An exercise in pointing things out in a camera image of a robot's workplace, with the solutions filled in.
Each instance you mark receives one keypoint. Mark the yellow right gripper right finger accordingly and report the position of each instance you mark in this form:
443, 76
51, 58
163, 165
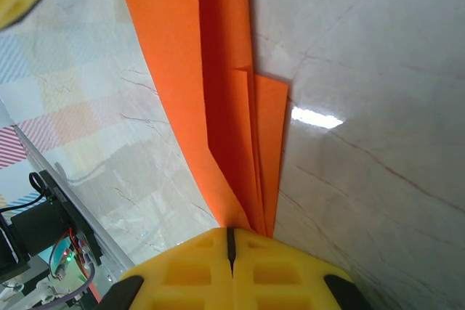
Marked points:
283, 281

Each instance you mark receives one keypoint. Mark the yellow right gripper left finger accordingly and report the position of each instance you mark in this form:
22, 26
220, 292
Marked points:
189, 281

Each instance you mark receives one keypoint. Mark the orange paper sheet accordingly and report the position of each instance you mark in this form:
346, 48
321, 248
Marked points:
174, 70

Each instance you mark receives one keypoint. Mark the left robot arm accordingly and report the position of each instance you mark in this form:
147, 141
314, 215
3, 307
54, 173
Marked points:
32, 230

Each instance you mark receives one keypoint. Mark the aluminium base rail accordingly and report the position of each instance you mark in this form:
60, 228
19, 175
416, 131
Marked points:
112, 266

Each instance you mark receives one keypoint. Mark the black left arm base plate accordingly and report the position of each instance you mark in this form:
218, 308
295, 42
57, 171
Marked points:
72, 215

